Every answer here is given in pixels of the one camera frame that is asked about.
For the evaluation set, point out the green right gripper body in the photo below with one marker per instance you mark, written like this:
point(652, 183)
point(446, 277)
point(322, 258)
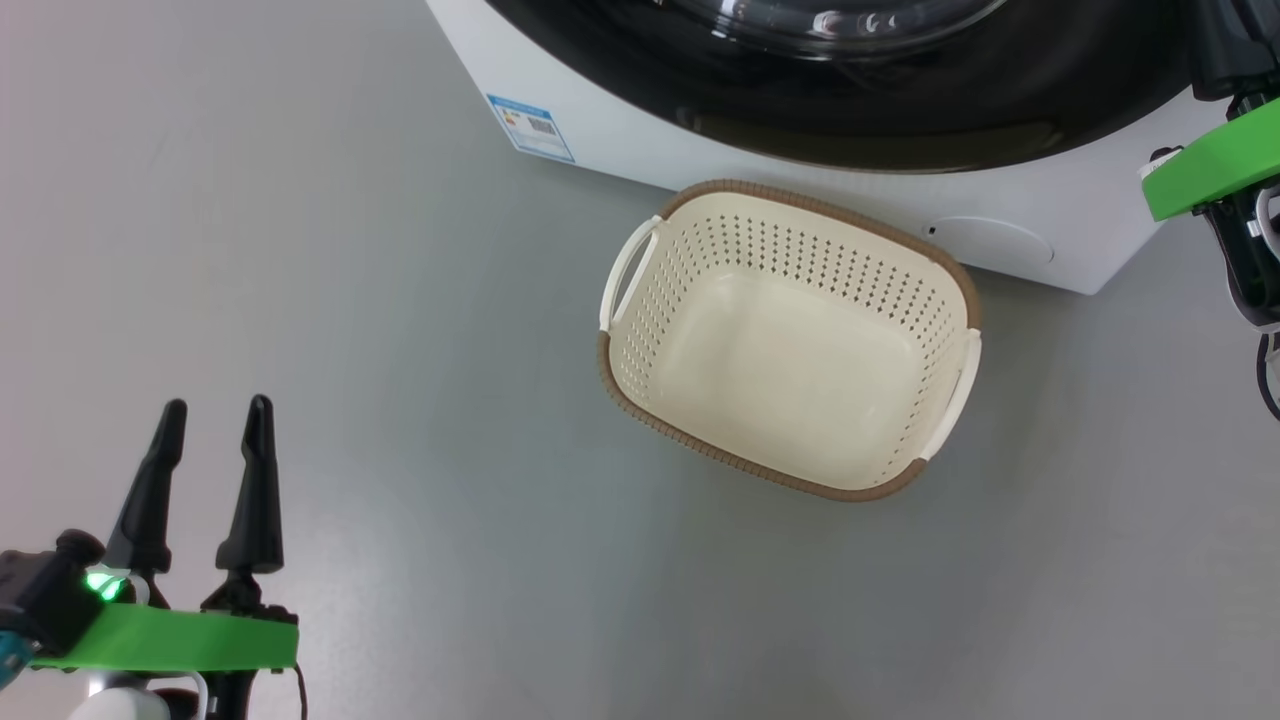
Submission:
point(1220, 160)

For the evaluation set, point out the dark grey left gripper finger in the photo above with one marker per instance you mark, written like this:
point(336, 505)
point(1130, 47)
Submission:
point(255, 500)
point(150, 500)

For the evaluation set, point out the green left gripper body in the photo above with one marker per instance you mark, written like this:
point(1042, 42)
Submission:
point(190, 640)

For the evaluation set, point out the black round washer door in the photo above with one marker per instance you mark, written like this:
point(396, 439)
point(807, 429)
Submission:
point(900, 110)

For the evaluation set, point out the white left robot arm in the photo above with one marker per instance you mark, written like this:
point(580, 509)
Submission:
point(120, 705)

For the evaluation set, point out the white front-load washing machine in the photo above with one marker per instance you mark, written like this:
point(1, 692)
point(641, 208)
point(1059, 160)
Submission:
point(1000, 200)

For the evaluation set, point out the blue energy label sticker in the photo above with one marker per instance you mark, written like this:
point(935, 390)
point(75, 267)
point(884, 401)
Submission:
point(530, 128)

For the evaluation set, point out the cream perforated laundry basket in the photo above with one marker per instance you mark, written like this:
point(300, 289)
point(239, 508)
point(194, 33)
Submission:
point(790, 370)

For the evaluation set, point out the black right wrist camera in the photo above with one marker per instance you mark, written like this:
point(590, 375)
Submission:
point(1235, 50)

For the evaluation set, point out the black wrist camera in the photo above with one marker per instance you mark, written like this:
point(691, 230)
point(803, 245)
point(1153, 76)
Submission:
point(45, 600)
point(1235, 50)

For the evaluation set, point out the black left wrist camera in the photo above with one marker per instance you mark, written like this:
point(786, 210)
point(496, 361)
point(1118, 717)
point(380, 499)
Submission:
point(45, 600)

